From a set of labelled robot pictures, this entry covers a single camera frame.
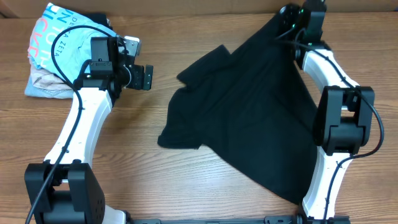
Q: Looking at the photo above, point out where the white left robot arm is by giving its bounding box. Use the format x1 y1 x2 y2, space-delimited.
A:
24 36 153 223

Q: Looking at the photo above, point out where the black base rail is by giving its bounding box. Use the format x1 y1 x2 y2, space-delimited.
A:
127 215 351 224

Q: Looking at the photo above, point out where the grey-blue folded garment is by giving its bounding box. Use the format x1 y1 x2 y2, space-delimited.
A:
24 77 73 99

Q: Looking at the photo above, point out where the black folded garment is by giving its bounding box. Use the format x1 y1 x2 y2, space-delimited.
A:
83 12 113 30

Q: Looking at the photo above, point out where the light blue printed t-shirt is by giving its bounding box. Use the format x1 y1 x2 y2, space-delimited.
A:
27 3 116 82

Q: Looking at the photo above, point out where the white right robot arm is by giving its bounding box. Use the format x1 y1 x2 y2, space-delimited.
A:
264 1 382 223

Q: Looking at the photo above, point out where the black t-shirt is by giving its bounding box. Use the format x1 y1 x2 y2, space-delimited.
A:
158 15 317 204

